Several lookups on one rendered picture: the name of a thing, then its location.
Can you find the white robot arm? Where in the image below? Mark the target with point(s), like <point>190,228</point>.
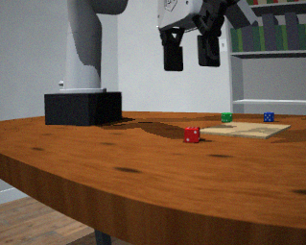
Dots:
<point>84,39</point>

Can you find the green die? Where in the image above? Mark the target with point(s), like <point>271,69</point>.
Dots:
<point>226,117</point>

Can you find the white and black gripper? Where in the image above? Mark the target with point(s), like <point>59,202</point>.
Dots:
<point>171,13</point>

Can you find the beige flat mat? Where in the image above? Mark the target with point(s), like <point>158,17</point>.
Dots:
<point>251,130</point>

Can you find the blue die with white pips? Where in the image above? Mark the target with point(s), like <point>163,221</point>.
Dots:
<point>268,116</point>

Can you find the red die with white pips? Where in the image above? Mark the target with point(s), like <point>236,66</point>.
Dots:
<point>192,135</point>

